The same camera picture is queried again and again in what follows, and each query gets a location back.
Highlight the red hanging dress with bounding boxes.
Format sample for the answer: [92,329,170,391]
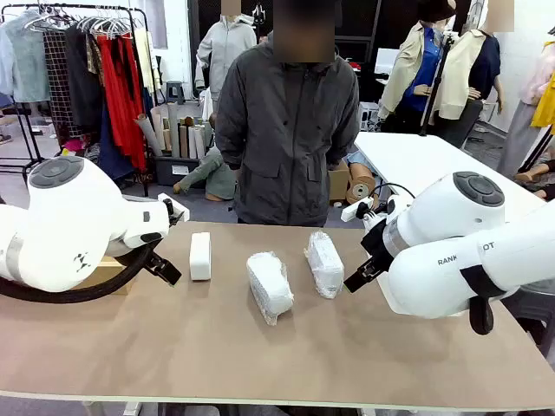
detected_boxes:
[95,34,148,172]

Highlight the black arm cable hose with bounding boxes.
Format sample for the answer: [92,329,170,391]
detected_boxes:
[460,264,517,335]
[0,240,162,304]

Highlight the navy blue garment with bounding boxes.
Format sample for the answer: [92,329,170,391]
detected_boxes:
[97,103,136,181]

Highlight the dark checkered hanging dress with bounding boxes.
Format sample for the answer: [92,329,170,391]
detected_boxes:
[42,29,75,138]

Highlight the child mannequin in green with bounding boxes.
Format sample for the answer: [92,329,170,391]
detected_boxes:
[173,146,238,203]

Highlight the white table leg frame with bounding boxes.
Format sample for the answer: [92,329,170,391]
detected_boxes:
[81,399,144,416]

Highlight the black metal clothes rack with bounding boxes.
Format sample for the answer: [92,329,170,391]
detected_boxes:
[0,3,151,198]

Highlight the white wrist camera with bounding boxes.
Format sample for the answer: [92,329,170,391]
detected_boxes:
[341,197,375,223]
[158,193,191,222]

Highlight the black hanging garment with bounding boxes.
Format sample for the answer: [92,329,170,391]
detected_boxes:
[64,28,105,131]

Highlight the white monitor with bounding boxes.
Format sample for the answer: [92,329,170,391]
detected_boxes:
[373,47,407,75]

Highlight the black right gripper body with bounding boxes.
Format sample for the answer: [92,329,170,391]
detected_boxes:
[361,218,396,272]

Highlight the wide bubble-wrapped white clock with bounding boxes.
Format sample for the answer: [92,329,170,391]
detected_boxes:
[245,251,295,327]

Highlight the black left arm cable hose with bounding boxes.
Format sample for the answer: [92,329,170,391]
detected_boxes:
[0,240,162,304]

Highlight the open brown cardboard box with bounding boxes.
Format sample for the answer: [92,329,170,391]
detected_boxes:
[71,255,136,296]

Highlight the black plastic stool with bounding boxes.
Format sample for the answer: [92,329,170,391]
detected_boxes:
[502,281,555,348]

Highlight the mannequin beige coat blue shirt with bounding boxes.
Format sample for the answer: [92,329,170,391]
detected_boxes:
[376,0,454,133]

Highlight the white computer case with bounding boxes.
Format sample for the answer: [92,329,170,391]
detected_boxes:
[358,101,382,131]

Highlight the tall grey tube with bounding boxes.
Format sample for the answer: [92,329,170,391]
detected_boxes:
[167,102,181,158]

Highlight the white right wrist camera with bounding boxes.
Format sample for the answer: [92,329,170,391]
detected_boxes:
[341,197,375,223]

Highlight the white work table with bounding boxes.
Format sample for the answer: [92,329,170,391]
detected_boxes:
[354,131,547,205]

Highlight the unwrapped white clock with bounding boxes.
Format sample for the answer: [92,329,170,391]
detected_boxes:
[189,231,212,282]

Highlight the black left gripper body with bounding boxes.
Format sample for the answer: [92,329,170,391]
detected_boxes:
[166,198,186,227]

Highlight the person in grey jacket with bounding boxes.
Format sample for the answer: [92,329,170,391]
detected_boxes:
[215,0,361,228]

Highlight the grey-blue hanging sweater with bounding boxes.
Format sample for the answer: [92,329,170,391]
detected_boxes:
[0,10,51,104]

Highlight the beige paper roll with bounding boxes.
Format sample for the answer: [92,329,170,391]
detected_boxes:
[150,107,168,153]

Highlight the lying mannequin torso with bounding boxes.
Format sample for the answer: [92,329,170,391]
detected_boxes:
[346,149,387,205]

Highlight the narrow bubble-wrapped white clock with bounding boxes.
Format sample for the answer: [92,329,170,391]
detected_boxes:
[304,231,345,300]

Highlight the cardboard box on floor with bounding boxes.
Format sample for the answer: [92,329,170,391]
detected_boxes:
[327,159,352,207]

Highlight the leaning grey cardboard roll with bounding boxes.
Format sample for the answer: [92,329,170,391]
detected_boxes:
[134,113,164,157]

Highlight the cream hanging garment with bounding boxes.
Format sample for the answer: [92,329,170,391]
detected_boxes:
[132,28,158,94]

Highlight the mannequin cream jacket navy shirt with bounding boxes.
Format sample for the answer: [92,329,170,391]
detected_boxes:
[433,0,506,148]

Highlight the mannequin with yellow garment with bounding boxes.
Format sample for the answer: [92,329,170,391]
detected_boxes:
[496,41,555,179]

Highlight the black tripod stand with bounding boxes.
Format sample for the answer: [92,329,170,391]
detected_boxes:
[418,32,456,138]

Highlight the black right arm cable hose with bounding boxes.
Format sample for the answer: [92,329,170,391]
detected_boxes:
[460,264,517,335]

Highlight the small grey stool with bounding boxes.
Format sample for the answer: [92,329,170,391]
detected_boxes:
[166,81,186,106]

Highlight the dark grey storage bin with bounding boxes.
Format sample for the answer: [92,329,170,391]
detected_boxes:
[153,154,205,186]

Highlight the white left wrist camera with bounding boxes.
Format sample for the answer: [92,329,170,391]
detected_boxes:
[158,193,191,222]

